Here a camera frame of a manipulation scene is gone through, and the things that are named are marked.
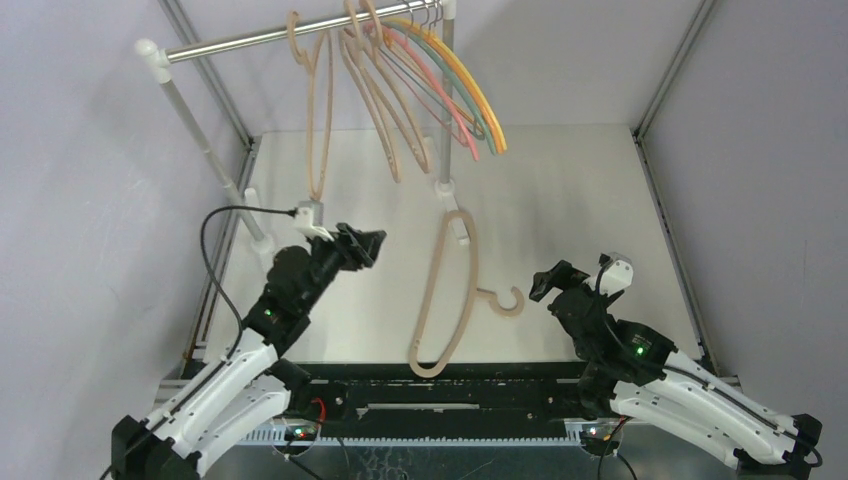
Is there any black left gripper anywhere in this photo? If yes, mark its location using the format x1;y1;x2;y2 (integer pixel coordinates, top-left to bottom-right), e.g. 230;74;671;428
298;224;385;313

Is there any pink wire hanger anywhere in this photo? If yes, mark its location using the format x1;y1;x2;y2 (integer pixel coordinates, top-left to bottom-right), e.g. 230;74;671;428
380;17;489;161

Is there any orange wire hanger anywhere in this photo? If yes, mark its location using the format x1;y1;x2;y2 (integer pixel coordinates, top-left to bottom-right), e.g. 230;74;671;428
397;3;508;155

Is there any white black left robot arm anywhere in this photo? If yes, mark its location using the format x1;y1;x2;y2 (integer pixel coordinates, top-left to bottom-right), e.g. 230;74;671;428
104;223;387;479

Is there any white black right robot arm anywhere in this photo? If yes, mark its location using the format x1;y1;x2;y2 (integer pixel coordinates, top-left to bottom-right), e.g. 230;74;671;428
529;253;823;479

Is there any silver hanging rod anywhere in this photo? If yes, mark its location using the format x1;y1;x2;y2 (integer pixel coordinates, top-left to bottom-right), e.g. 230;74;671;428
161;1;444;65

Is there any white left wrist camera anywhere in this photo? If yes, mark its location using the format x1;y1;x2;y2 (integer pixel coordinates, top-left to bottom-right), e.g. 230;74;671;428
293;200;334;242

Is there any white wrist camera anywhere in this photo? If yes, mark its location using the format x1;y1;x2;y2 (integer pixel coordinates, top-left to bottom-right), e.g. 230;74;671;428
584;252;634;296
293;200;334;242

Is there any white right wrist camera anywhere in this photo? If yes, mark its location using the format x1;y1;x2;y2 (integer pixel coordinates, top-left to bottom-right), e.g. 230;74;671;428
584;252;634;296

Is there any black right camera cable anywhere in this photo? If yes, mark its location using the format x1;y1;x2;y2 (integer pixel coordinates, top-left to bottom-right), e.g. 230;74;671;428
594;259;677;376

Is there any black camera cable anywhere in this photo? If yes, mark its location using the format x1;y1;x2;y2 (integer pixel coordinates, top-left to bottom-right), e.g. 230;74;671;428
594;259;677;376
99;205;297;480

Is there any right rack post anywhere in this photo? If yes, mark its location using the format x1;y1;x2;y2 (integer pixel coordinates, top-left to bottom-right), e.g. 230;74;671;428
438;1;457;194

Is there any rack post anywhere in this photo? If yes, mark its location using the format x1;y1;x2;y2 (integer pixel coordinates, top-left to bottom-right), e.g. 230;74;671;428
134;39;276;258
438;1;457;194

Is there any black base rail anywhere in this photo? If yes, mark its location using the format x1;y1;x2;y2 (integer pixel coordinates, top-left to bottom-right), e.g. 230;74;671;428
302;361;619;443

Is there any aluminium frame rail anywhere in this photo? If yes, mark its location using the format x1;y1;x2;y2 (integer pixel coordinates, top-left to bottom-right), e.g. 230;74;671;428
148;377;753;448

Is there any black left camera cable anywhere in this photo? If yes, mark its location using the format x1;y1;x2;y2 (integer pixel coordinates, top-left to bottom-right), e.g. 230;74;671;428
99;205;297;480

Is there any left rack post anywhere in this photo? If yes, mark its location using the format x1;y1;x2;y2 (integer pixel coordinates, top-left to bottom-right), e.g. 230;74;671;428
134;39;276;258

